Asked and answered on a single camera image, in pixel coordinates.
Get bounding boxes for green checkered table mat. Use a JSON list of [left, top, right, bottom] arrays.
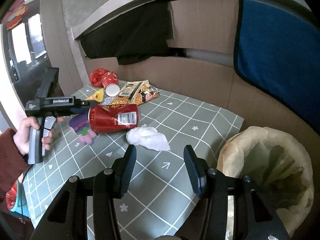
[[24, 90, 244, 239]]

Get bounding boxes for black cloth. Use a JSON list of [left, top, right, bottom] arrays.
[[80, 0, 186, 65]]

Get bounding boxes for person's left hand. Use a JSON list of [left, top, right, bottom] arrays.
[[13, 116, 55, 156]]

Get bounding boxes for yellow snack wrapper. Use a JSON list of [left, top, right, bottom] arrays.
[[86, 88, 104, 103]]

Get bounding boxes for white tissue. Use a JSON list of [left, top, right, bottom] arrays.
[[126, 126, 171, 151]]

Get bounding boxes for crumpled red wrapper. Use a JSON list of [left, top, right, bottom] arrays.
[[89, 68, 109, 88]]

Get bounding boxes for red paper cup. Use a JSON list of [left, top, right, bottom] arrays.
[[101, 72, 120, 96]]

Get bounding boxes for red soda can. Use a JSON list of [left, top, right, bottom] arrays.
[[88, 104, 139, 133]]

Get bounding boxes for pink purple sponge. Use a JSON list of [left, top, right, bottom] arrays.
[[68, 112, 97, 145]]

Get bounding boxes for cardboard panel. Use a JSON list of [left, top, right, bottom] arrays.
[[167, 0, 239, 55]]

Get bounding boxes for blue towel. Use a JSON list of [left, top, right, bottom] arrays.
[[234, 0, 319, 133]]

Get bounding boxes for beige snack bag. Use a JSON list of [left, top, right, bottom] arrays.
[[110, 80, 160, 107]]

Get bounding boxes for red sleeve left forearm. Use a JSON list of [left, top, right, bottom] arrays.
[[0, 128, 29, 203]]

